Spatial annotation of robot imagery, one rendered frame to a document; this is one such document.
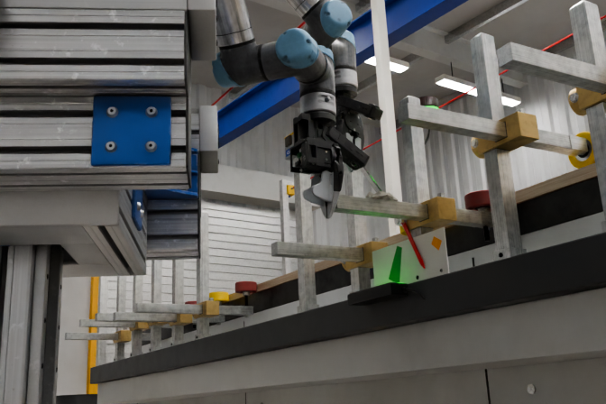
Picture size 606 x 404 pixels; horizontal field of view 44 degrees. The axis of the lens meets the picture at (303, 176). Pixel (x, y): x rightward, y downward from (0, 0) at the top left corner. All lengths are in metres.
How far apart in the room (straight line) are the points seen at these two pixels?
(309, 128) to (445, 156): 10.22
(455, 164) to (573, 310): 10.17
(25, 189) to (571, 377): 1.13
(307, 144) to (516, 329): 0.53
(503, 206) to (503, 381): 0.47
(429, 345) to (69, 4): 1.06
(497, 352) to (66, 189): 0.88
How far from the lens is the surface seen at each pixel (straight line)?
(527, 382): 1.72
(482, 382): 1.82
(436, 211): 1.60
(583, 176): 1.63
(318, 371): 2.02
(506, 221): 1.46
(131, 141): 0.88
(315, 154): 1.48
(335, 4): 1.71
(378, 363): 1.79
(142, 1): 0.91
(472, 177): 11.25
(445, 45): 9.90
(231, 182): 10.22
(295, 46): 1.45
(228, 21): 1.49
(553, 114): 10.55
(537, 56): 1.20
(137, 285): 3.44
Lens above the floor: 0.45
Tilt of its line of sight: 17 degrees up
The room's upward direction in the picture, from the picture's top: 3 degrees counter-clockwise
